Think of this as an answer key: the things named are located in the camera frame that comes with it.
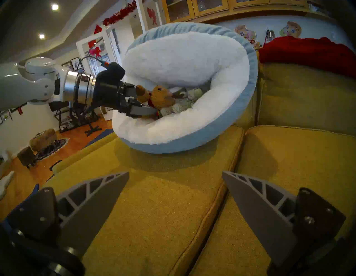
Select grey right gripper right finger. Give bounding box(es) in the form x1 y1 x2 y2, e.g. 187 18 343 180
222 171 347 275

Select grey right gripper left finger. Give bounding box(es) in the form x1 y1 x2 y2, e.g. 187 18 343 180
6 171 130 258

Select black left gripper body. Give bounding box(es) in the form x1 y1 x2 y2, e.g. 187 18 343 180
93 82 132 116

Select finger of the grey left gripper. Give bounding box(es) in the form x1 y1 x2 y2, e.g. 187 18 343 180
123 83 138 98
126 103 159 119

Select orange reindeer plush toy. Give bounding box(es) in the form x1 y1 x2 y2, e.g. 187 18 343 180
135 85 187 118

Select grey rope bunny toy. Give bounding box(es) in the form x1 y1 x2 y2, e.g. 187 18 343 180
161 88 204 117

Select white blue plush dog bed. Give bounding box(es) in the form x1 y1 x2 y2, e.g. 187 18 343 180
112 22 258 154

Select black floor stand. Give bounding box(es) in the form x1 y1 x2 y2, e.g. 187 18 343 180
73 104 103 137

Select white glass french door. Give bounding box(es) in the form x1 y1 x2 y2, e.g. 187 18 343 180
76 32 123 121
135 0 165 33

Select dark television stand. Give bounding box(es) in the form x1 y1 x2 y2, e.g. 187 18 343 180
53 102 100 133

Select black flat television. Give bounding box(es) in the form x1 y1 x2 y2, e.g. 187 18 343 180
49 101 70 112

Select yellow sofa seat cushion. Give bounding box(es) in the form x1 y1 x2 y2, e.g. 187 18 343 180
189 125 356 276
42 125 245 276

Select round patterned rug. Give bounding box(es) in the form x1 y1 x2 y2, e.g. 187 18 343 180
35 138 69 162

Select red tinsel garland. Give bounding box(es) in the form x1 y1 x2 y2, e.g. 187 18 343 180
102 0 138 27

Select red cupid door decoration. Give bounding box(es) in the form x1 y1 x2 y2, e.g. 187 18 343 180
147 7 158 26

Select round beige ottoman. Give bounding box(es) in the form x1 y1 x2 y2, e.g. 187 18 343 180
29 129 58 152

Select mustard yellow sofa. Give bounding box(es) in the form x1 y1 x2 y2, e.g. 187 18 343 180
42 63 356 276

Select small dark stool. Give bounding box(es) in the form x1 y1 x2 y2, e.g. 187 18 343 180
17 147 37 169

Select white fuzzy floor object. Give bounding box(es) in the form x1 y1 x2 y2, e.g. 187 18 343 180
0 170 15 200

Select yellow sofa back cushion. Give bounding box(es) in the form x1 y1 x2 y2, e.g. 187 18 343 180
257 63 356 137
235 83 261 131

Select red blanket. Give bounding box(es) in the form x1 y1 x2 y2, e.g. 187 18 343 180
259 36 356 80

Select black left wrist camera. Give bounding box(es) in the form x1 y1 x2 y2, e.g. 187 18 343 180
96 62 126 85

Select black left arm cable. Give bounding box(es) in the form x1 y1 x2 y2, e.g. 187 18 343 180
75 56 107 110

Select wooden wall cabinets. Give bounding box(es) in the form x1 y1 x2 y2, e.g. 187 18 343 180
161 0 337 24

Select cartoon child wall decoration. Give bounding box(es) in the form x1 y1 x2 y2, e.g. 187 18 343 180
234 24 261 50
280 21 302 39

